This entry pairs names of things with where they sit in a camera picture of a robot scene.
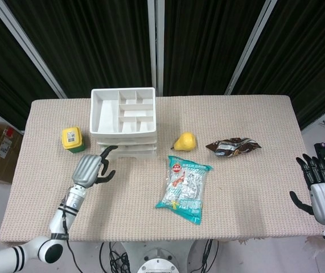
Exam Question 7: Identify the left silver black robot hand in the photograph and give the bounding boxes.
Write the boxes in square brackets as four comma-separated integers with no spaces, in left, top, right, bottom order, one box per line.
[71,145,119,189]

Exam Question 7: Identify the clear plastic drawer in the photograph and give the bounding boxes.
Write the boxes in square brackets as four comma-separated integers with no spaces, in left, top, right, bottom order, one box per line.
[98,144,158,154]

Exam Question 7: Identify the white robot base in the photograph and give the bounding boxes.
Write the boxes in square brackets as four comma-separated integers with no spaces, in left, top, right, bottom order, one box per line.
[120,241,198,273]

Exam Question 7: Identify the white plastic drawer cabinet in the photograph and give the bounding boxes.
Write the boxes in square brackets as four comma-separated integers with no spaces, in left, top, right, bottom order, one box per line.
[89,87,158,160]

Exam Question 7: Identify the green jar with yellow lid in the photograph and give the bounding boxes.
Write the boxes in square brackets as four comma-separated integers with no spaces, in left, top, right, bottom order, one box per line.
[61,126,85,154]

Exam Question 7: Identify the beige waffle tablecloth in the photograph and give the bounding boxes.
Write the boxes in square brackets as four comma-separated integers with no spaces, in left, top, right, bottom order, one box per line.
[0,94,325,246]

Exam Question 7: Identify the teal snack bag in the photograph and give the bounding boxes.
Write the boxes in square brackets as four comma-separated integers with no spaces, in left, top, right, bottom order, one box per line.
[154,155,212,227]

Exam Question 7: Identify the yellow pear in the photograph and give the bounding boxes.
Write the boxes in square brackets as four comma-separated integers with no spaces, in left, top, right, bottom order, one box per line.
[170,131,198,152]

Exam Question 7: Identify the dark brown snack bag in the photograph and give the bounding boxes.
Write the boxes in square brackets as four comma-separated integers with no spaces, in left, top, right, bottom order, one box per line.
[205,137,262,158]

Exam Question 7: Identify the black curtain panel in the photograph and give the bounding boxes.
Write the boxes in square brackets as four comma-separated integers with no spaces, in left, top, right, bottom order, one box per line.
[4,0,154,99]
[162,0,270,97]
[0,0,59,131]
[229,0,325,131]

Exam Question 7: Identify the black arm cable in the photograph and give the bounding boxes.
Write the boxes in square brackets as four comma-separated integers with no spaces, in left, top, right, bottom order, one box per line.
[60,187,83,273]

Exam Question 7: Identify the black cable bundle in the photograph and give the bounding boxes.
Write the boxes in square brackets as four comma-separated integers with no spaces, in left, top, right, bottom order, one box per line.
[198,240,220,273]
[98,241,131,273]

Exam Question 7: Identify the grey partition post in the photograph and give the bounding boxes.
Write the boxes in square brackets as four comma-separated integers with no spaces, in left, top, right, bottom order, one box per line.
[0,0,68,99]
[225,0,278,96]
[147,0,166,98]

